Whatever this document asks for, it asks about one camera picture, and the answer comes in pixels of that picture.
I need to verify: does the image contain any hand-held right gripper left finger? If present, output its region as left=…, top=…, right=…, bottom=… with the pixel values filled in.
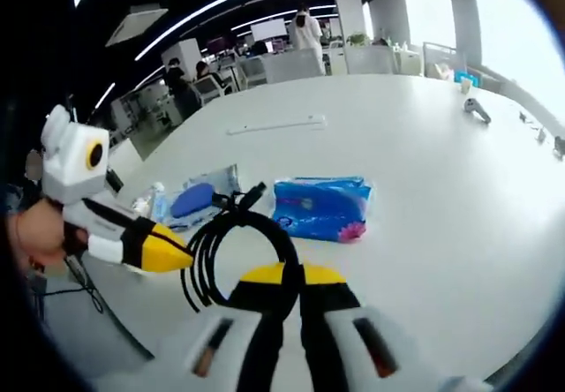
left=176, top=262, right=303, bottom=392

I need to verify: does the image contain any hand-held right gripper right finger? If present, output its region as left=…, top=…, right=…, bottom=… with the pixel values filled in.
left=298, top=263, right=448, bottom=392

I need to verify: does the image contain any clear plastic bottle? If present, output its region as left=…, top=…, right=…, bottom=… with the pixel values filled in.
left=131, top=181, right=170, bottom=217

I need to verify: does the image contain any blue oval case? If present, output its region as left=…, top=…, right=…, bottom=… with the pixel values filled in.
left=169, top=182, right=214, bottom=220

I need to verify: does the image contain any black cable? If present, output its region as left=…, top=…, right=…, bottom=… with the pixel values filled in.
left=179, top=181, right=303, bottom=314

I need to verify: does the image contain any clear plastic bag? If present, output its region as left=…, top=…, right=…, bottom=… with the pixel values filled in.
left=162, top=163, right=243, bottom=230

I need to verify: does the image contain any blue tissue packet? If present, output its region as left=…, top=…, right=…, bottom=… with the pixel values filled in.
left=270, top=174, right=377, bottom=245

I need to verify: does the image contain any person's left hand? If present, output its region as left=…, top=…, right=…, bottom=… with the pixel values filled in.
left=6, top=196, right=92, bottom=272

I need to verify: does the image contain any ceiling air conditioner unit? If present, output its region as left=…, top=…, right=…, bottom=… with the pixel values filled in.
left=104, top=4, right=170, bottom=49

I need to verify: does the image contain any white pillar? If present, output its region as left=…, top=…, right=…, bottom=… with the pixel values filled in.
left=160, top=39, right=202, bottom=85
left=333, top=0, right=370, bottom=75

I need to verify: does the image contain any white projection screen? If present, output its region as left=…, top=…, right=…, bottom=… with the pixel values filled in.
left=250, top=19, right=287, bottom=42

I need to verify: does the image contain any grey handheld controller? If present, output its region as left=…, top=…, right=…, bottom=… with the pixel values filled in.
left=462, top=97, right=493, bottom=125

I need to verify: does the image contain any white table cable cover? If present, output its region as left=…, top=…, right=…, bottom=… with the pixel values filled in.
left=226, top=112, right=328, bottom=137

